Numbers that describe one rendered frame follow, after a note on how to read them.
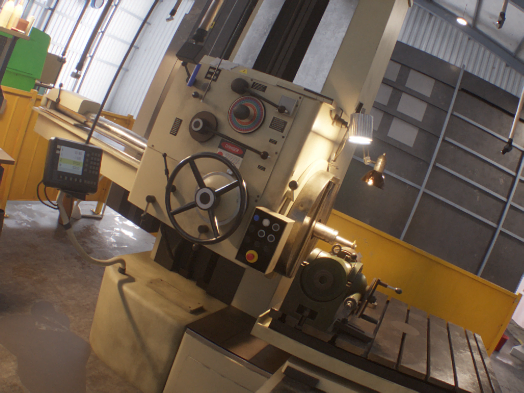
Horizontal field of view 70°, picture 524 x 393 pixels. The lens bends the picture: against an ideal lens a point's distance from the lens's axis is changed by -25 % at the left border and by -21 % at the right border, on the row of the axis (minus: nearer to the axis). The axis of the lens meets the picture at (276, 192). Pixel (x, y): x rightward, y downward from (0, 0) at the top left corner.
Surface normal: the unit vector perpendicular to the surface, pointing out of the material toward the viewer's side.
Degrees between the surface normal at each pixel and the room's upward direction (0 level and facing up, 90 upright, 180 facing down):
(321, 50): 90
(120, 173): 90
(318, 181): 35
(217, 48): 90
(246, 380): 90
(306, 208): 69
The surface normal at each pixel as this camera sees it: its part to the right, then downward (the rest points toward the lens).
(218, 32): -0.31, -0.02
